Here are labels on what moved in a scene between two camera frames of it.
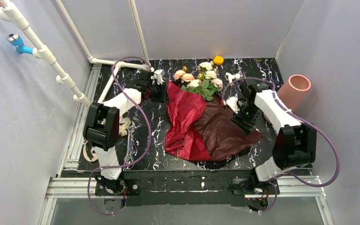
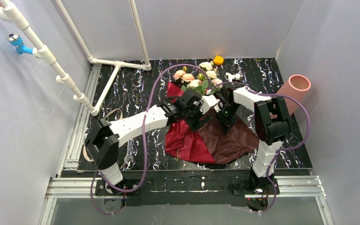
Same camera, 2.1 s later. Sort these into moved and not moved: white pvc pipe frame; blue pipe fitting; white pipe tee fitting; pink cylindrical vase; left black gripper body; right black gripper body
Moved: left black gripper body; right black gripper body
Not moved: pink cylindrical vase; blue pipe fitting; white pipe tee fitting; white pvc pipe frame
